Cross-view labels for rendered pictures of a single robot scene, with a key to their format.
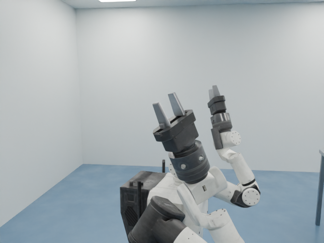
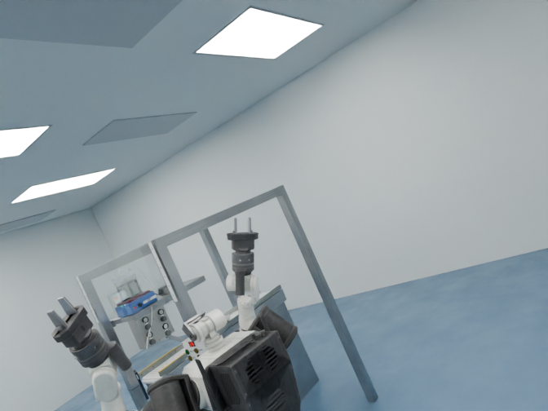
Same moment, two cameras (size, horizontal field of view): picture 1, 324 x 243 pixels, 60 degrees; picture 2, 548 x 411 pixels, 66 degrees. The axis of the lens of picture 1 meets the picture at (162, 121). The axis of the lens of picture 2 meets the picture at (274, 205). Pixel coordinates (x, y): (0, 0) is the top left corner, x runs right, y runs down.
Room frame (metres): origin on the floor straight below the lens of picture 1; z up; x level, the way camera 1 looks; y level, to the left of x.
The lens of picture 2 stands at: (2.06, 0.89, 1.65)
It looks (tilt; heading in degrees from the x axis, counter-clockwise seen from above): 1 degrees down; 208
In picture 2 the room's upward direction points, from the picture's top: 24 degrees counter-clockwise
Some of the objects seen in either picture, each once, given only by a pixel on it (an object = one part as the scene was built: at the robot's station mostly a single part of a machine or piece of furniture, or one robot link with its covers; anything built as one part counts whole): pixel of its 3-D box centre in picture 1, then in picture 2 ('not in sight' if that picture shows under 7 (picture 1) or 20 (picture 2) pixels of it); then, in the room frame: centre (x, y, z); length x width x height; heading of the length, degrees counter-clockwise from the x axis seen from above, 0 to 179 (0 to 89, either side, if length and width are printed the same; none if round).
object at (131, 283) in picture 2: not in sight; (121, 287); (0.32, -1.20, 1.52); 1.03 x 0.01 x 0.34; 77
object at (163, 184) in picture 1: (166, 214); (244, 386); (1.04, -0.02, 1.14); 0.34 x 0.30 x 0.36; 161
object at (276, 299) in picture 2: not in sight; (223, 333); (-0.48, -1.33, 0.83); 1.30 x 0.29 x 0.10; 167
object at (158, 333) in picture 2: not in sight; (151, 326); (0.11, -1.34, 1.20); 0.22 x 0.11 x 0.20; 167
